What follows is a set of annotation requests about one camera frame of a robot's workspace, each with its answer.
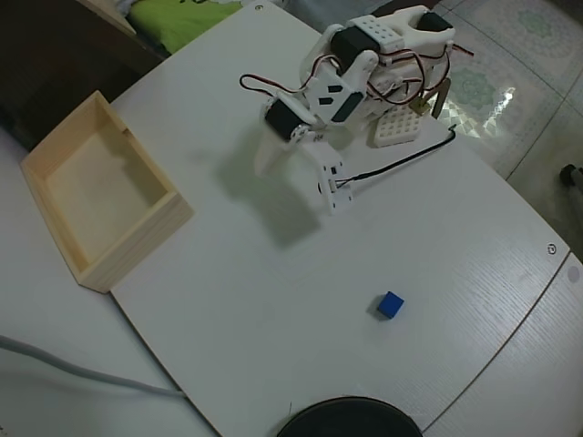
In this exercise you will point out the green cloth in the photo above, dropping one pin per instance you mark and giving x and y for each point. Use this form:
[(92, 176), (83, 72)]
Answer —
[(182, 23)]

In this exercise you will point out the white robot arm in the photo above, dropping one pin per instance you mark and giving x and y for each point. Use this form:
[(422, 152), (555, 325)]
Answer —
[(380, 31)]

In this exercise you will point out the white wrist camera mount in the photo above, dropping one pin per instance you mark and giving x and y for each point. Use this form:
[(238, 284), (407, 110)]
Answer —
[(331, 182)]

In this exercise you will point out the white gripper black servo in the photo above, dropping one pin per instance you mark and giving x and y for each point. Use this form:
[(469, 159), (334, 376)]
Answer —
[(281, 124)]

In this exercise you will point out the light wooden box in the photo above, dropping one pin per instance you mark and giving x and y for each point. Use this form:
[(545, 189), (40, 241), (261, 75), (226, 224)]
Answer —
[(150, 236)]

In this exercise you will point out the silver board screw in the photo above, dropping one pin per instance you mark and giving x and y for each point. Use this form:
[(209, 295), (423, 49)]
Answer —
[(258, 7), (551, 249)]

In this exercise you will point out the black round stand base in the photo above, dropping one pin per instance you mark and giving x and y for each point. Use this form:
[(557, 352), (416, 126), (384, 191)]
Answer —
[(348, 419)]

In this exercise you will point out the white wooden board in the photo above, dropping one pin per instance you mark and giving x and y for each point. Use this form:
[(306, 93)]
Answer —
[(319, 282)]

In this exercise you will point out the brass table clamp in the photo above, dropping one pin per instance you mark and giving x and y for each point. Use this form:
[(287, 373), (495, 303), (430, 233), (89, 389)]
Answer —
[(439, 98)]

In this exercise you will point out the small blue cube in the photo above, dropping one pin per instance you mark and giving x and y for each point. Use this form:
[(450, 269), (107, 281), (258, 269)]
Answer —
[(390, 306)]

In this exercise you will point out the black tripod foot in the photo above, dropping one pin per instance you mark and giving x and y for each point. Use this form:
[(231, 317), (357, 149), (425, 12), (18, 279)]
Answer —
[(573, 175)]

